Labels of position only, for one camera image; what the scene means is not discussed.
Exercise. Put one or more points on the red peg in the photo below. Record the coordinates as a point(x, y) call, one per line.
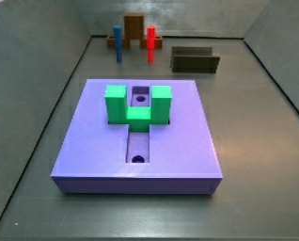
point(151, 43)

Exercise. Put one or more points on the blue peg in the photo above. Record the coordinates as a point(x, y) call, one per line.
point(118, 41)

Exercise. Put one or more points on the dark grey angled bracket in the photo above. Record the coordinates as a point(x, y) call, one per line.
point(194, 59)

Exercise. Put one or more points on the green U-shaped block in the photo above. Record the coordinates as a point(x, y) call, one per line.
point(149, 108)

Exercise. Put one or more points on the purple base board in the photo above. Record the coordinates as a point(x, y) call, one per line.
point(175, 164)

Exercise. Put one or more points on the brown T-shaped block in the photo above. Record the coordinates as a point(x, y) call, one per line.
point(134, 32)

